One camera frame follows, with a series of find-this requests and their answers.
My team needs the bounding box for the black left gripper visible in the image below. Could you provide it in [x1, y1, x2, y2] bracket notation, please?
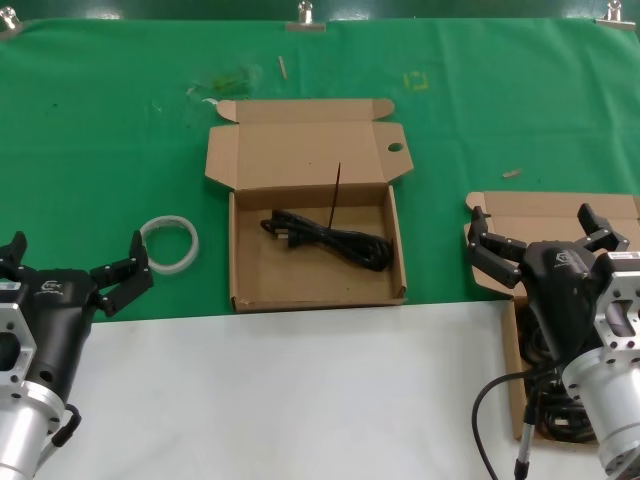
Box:
[0, 229, 155, 404]

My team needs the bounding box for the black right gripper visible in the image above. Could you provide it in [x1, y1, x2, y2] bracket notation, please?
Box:
[467, 202, 631, 372]

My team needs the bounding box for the black power cable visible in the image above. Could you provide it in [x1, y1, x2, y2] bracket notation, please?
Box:
[259, 161, 396, 274]

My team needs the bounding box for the open cardboard box with hole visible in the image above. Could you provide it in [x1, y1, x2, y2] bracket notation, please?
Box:
[203, 97, 415, 314]

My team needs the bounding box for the green table cloth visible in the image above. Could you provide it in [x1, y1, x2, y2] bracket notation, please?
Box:
[0, 17, 640, 324]

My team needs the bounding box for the clear tape roll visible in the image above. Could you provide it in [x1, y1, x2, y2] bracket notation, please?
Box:
[139, 213, 201, 277]

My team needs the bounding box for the metal binder clip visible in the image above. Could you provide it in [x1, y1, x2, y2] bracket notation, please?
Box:
[284, 0, 327, 34]
[0, 9, 24, 41]
[595, 0, 637, 30]

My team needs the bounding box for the open cardboard box of cables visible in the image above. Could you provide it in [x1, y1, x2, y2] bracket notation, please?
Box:
[463, 190, 640, 444]

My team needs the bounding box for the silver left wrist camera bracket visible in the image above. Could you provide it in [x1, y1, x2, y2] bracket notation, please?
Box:
[0, 278, 40, 402]

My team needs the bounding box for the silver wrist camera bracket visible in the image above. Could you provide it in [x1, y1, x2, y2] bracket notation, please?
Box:
[0, 278, 40, 402]
[593, 251, 640, 362]

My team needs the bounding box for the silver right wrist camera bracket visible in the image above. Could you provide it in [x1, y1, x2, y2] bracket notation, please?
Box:
[593, 251, 640, 362]

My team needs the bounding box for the pile of black power cables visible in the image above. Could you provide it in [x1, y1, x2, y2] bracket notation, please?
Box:
[516, 297, 601, 444]

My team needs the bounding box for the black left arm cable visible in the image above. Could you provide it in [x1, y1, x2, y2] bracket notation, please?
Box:
[49, 402, 83, 448]

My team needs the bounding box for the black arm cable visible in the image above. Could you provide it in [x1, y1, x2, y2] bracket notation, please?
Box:
[49, 402, 83, 448]
[471, 367, 566, 480]

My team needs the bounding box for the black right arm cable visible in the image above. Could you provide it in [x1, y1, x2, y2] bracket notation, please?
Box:
[471, 367, 566, 480]

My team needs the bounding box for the grey sleeved cable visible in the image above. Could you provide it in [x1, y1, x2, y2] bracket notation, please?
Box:
[514, 389, 542, 480]

